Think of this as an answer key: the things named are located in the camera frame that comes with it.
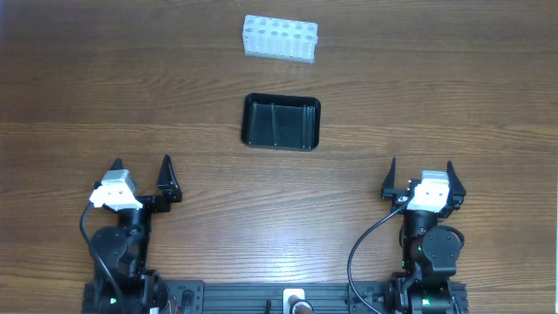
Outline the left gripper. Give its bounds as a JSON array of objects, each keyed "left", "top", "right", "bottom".
[{"left": 109, "top": 154, "right": 183, "bottom": 214}]

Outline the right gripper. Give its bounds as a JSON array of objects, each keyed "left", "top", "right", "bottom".
[{"left": 381, "top": 156, "right": 466, "bottom": 218}]

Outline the clear test tube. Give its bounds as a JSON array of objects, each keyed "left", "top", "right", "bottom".
[
  {"left": 248, "top": 102, "right": 257, "bottom": 146},
  {"left": 307, "top": 106, "right": 316, "bottom": 147},
  {"left": 269, "top": 103, "right": 279, "bottom": 147},
  {"left": 300, "top": 106, "right": 309, "bottom": 147}
]

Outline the black tray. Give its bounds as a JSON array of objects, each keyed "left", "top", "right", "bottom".
[{"left": 241, "top": 92, "right": 322, "bottom": 152}]

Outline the white test tube rack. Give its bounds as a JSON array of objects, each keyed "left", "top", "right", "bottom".
[{"left": 242, "top": 14, "right": 319, "bottom": 65}]

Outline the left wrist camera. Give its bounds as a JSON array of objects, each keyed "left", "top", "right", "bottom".
[{"left": 89, "top": 168, "right": 144, "bottom": 213}]

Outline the mounting rail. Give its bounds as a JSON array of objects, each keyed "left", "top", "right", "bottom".
[{"left": 82, "top": 280, "right": 470, "bottom": 314}]

